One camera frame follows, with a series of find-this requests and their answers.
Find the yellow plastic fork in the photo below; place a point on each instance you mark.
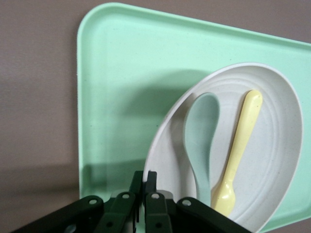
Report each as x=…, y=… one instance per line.
x=243, y=136

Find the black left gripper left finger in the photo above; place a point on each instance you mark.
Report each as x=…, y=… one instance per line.
x=114, y=213

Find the mint green rectangular tray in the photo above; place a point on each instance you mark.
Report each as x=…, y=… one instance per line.
x=136, y=72

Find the brown table mat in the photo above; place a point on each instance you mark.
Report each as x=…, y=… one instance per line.
x=36, y=97

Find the teal plastic spoon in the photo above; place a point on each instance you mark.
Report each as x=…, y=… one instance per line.
x=199, y=126

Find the beige round plate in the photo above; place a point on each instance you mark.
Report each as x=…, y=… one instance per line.
x=272, y=155

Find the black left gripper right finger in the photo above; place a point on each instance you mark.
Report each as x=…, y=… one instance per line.
x=158, y=213

